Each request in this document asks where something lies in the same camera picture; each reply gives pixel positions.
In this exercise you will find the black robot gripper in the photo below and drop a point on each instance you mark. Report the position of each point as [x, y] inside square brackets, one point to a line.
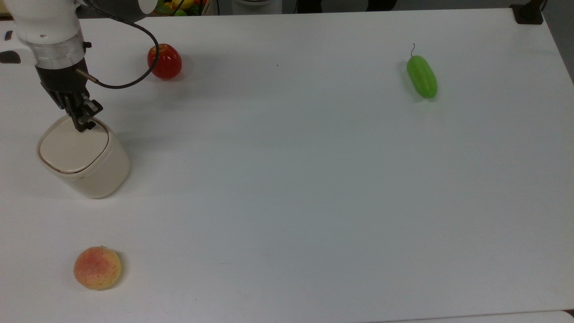
[63, 83]

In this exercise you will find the beige garbage bin lid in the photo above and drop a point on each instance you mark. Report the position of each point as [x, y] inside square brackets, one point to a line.
[71, 148]

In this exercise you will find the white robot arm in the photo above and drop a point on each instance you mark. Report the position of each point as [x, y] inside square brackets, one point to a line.
[40, 22]

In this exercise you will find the cream square ceramic cup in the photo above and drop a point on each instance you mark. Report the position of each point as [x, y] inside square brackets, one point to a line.
[103, 179]

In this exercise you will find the red toy apple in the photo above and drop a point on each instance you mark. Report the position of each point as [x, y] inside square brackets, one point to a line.
[167, 65]

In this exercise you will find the green toy fruit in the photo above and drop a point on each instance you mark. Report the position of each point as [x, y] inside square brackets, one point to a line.
[167, 9]

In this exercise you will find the yellow toy fruit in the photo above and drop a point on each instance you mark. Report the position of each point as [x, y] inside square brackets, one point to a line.
[186, 4]

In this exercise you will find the toy peach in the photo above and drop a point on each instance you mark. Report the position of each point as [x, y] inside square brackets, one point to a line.
[97, 268]

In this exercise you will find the green toy cucumber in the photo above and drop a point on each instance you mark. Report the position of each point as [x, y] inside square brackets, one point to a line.
[421, 76]

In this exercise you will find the black stand base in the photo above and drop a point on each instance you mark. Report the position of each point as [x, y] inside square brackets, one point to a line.
[528, 13]

